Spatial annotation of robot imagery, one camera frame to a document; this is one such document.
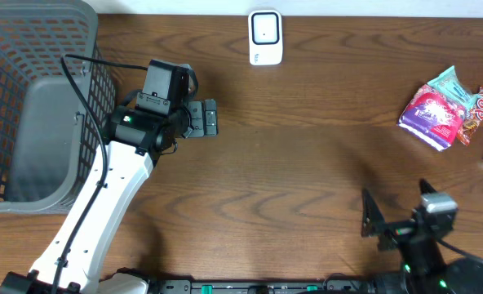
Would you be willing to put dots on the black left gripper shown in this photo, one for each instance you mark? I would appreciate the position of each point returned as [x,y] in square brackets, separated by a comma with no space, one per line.
[203,118]

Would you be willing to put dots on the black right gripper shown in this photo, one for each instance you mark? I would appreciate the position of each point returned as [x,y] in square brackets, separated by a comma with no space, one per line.
[399,232]

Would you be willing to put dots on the purple pink tissue pack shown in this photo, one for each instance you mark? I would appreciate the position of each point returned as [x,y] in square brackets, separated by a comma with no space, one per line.
[432,117]

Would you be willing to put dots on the red chocolate bar wrapper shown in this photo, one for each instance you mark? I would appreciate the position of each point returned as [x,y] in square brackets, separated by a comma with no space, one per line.
[473,119]

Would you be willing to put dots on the teal white snack packet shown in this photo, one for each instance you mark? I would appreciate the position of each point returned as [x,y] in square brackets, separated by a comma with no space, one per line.
[449,85]

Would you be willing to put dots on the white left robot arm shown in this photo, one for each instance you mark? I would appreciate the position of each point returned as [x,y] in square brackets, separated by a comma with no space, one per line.
[134,140]

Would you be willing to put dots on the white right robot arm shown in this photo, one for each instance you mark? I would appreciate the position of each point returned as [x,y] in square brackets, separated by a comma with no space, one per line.
[429,264]

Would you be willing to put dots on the grey plastic basket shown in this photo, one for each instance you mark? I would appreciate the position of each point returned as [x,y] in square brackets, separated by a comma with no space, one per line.
[50,76]

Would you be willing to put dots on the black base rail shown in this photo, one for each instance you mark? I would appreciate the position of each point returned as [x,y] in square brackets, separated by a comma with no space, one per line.
[266,286]

